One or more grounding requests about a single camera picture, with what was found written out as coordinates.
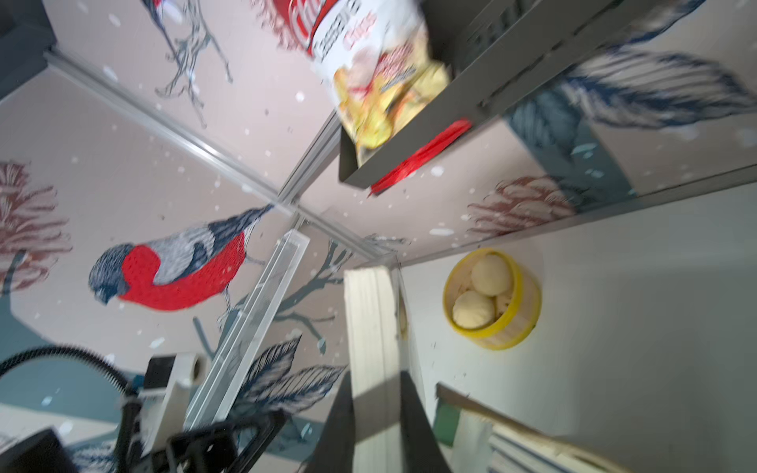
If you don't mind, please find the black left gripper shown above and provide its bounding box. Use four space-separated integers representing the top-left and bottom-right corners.
129 410 288 473

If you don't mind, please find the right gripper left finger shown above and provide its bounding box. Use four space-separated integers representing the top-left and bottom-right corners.
304 372 356 473

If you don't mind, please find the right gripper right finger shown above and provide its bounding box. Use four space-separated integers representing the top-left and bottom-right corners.
400 372 451 473

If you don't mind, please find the white-paged book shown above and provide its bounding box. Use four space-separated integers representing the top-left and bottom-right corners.
344 266 404 472

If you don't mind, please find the burlap canvas Christmas bag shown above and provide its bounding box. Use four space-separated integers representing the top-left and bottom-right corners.
433 384 627 473

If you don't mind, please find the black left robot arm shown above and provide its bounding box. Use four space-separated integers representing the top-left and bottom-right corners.
1 411 288 472

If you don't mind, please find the red Chuba cassava chips bag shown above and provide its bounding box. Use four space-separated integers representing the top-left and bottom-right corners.
254 0 451 155

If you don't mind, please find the white steamed bun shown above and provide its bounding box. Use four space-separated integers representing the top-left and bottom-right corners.
470 253 514 297
453 291 496 330

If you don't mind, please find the yellow bamboo steamer basket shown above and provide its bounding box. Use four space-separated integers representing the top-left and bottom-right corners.
443 248 542 351

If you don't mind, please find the black corrugated cable conduit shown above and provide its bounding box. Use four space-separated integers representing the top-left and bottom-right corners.
0 345 143 473

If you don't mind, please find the black wire wall basket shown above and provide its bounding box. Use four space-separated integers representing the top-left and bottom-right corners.
338 0 656 189

